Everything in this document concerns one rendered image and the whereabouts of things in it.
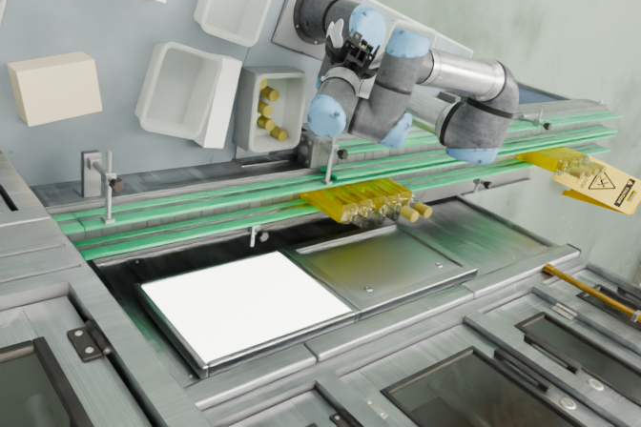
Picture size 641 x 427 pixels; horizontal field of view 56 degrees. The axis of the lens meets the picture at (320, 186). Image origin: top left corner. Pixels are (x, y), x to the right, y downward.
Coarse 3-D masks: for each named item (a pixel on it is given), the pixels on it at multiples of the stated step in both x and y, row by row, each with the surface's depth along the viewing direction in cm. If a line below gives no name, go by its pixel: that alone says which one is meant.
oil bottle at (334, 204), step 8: (312, 192) 176; (320, 192) 173; (328, 192) 174; (336, 192) 174; (312, 200) 176; (320, 200) 173; (328, 200) 170; (336, 200) 169; (344, 200) 170; (320, 208) 174; (328, 208) 171; (336, 208) 168; (344, 208) 166; (352, 208) 167; (336, 216) 169; (344, 216) 166
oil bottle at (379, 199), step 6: (354, 186) 180; (360, 186) 180; (366, 186) 181; (360, 192) 177; (366, 192) 177; (372, 192) 178; (372, 198) 174; (378, 198) 174; (384, 198) 175; (378, 204) 173; (384, 204) 174; (378, 210) 173
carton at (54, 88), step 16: (16, 64) 128; (32, 64) 129; (48, 64) 129; (64, 64) 129; (80, 64) 131; (16, 80) 126; (32, 80) 126; (48, 80) 128; (64, 80) 130; (80, 80) 132; (96, 80) 135; (16, 96) 131; (32, 96) 128; (48, 96) 130; (64, 96) 132; (80, 96) 134; (96, 96) 136; (32, 112) 129; (48, 112) 131; (64, 112) 133; (80, 112) 135
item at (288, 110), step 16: (272, 80) 172; (288, 80) 175; (304, 80) 170; (256, 96) 162; (288, 96) 176; (304, 96) 172; (256, 112) 164; (272, 112) 176; (288, 112) 178; (256, 128) 175; (288, 128) 179; (256, 144) 172; (272, 144) 174; (288, 144) 177
